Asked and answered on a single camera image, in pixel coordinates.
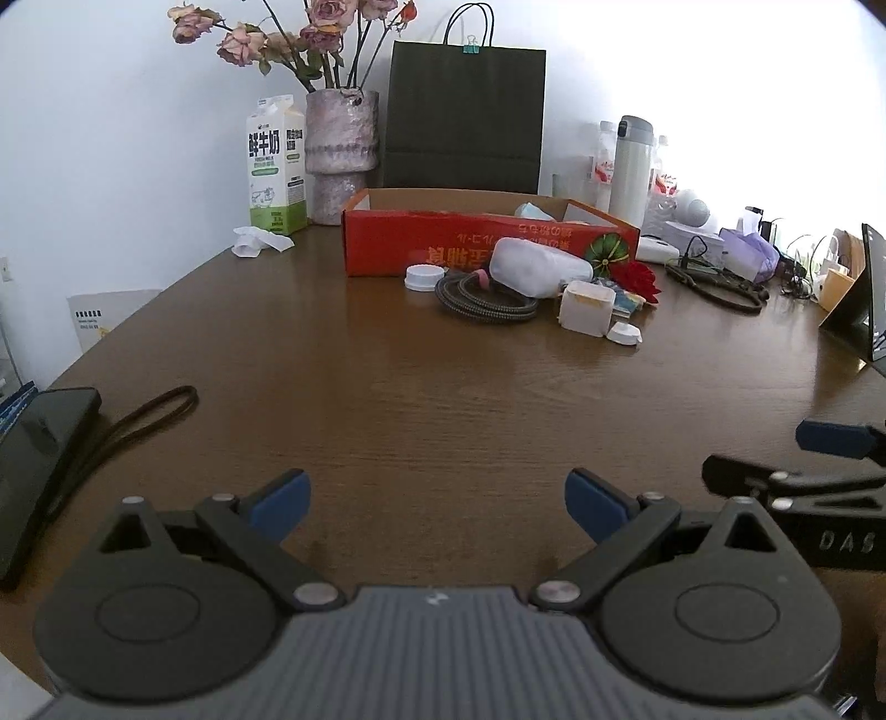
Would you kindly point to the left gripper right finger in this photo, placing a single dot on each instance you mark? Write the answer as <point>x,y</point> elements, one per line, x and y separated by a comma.
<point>598,508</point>

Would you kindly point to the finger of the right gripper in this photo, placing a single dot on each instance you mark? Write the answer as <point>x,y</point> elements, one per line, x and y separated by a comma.
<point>836,439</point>

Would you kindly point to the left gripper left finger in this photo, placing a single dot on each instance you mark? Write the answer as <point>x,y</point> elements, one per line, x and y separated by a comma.
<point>275,510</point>

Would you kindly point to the white heart-shaped cap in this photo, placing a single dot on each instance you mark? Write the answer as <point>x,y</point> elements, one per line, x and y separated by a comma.
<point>625,334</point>

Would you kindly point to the white jar lid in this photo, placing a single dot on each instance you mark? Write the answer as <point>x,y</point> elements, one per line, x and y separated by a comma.
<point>423,277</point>

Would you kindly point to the small white square box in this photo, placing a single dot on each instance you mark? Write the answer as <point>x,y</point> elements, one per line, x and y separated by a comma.
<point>586,308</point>

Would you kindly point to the purple tissue pack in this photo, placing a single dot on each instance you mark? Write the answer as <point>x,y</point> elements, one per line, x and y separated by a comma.
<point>749,255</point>

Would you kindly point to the red artificial rose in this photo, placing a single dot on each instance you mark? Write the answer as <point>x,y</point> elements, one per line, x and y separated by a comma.
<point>633,276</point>

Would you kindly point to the black tablet device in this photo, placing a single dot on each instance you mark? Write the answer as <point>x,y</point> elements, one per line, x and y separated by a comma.
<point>36,456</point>

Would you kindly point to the translucent plastic container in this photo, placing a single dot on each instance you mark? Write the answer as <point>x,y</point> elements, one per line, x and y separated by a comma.
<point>535,270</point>

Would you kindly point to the crumpled white tissue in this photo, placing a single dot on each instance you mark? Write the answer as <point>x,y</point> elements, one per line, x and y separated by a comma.
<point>251,242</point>

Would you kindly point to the red cardboard box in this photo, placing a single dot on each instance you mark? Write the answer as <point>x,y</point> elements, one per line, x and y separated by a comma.
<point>386,230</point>

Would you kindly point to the light blue face mask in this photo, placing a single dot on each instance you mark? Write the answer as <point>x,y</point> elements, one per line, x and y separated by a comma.
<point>532,212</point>

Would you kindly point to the white green milk carton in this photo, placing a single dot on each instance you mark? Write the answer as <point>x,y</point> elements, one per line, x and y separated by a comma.
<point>275,137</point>

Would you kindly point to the white thermos bottle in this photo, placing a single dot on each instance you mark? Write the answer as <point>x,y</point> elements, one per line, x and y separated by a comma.
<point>632,166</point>

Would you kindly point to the clear water bottle red label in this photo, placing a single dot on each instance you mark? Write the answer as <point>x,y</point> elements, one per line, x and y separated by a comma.
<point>603,164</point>

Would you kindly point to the pink textured vase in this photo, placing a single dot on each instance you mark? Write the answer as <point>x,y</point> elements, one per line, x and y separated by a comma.
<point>341,148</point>

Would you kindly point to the black paper bag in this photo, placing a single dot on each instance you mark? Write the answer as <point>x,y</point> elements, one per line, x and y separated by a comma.
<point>467,116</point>

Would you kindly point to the dried pink roses bouquet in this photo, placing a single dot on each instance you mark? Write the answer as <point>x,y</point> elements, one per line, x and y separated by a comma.
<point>335,49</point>

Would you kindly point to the black glasses with cord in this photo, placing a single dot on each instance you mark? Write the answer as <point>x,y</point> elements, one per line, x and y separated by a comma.
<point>718,285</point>

